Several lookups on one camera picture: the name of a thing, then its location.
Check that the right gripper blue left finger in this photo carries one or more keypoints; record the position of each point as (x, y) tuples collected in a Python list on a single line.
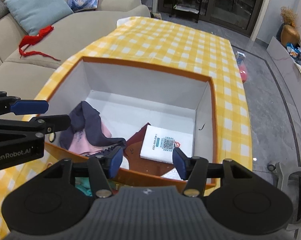
[(101, 168)]

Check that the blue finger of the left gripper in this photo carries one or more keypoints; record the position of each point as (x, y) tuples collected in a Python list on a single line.
[(26, 107), (53, 123)]

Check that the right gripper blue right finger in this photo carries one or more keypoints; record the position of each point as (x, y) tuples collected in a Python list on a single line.
[(193, 170)]

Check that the white tissue pack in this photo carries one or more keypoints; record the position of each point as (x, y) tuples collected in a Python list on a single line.
[(159, 143)]

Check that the teal plush toy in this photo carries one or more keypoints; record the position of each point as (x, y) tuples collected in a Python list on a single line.
[(83, 184)]

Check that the navy and pink cloth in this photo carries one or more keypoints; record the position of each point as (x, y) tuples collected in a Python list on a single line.
[(87, 135)]

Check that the beige sofa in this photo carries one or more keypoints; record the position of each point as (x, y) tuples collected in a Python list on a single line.
[(25, 76)]

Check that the orange cardboard box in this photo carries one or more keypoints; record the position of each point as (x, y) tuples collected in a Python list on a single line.
[(129, 94)]

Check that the red ribbon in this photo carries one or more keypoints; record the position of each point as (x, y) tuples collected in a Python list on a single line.
[(31, 40)]

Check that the light blue cushion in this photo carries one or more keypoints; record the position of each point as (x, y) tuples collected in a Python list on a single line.
[(33, 15)]

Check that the grey chair base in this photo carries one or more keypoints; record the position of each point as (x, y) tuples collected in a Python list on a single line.
[(284, 171)]

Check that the yellow checkered tablecloth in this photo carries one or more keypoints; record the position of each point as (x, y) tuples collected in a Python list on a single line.
[(153, 41)]

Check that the white tv cabinet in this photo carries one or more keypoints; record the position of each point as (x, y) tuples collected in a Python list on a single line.
[(286, 65)]

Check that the gold vase with dried flowers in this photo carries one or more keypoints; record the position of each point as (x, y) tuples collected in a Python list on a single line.
[(289, 32)]

